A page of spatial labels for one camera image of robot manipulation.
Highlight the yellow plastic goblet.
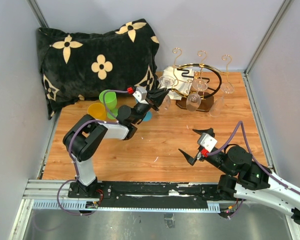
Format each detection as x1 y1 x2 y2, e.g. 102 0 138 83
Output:
87 102 107 121

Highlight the short clear wine glass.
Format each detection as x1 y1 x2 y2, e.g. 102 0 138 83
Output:
186 78 208 112

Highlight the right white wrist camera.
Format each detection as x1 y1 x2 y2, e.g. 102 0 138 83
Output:
197 133 218 157

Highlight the gold and black wine glass rack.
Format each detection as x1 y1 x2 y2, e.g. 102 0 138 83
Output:
159 60 235 116

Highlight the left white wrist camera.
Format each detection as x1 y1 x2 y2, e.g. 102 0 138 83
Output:
132 86 148 104

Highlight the brown tinted clear goblet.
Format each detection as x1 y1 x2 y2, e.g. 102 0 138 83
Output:
157 75 176 115

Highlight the black floral plush pillow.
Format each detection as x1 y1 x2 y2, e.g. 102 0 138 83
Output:
35 18 160 119

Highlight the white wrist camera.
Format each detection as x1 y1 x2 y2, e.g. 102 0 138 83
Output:
197 133 218 157
132 86 148 104

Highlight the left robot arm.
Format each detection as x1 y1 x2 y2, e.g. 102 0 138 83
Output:
62 87 169 198

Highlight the tall clear champagne flute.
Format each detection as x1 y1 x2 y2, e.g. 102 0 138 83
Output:
209 82 235 118

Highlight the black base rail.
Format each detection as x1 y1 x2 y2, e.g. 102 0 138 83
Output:
68 181 236 212

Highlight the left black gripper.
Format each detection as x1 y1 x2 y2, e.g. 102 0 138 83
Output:
131 88 169 125

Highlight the blue plastic goblet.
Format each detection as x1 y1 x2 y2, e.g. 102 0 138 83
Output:
135 99 153 122

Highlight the folded cream cloth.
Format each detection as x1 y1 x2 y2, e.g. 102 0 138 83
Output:
158 66 199 101

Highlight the green plastic goblet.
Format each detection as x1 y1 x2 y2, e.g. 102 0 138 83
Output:
99 89 118 120

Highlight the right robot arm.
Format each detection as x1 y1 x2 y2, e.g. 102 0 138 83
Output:
181 128 300 225

